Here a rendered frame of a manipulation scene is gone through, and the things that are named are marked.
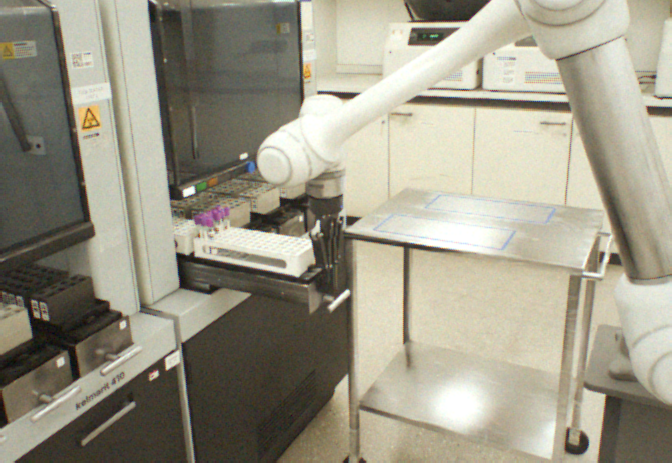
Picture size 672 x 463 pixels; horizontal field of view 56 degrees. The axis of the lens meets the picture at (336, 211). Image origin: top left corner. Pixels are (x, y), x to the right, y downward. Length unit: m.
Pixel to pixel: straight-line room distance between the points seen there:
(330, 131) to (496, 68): 2.49
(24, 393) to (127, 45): 0.70
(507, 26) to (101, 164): 0.83
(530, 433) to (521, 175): 2.00
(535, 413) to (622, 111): 1.14
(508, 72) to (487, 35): 2.37
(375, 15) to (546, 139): 1.55
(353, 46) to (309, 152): 3.42
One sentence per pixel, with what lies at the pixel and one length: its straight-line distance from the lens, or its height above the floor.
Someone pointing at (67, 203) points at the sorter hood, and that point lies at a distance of 1.32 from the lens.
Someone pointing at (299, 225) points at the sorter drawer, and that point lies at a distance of 1.88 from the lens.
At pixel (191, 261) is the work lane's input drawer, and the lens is 1.60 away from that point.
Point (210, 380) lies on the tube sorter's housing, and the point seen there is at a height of 0.52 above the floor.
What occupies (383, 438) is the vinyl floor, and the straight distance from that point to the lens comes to 2.28.
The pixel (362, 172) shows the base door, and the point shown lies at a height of 0.38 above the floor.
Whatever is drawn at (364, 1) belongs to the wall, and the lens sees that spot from 4.51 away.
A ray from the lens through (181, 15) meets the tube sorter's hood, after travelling 1.54.
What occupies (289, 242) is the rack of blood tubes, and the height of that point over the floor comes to 0.86.
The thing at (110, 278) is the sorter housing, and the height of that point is 0.85.
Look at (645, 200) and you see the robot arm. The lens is 1.06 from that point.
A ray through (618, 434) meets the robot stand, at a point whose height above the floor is 0.58.
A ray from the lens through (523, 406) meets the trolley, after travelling 1.99.
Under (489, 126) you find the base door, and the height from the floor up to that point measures 0.72.
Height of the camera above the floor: 1.40
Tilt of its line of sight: 18 degrees down
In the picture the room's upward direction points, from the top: 2 degrees counter-clockwise
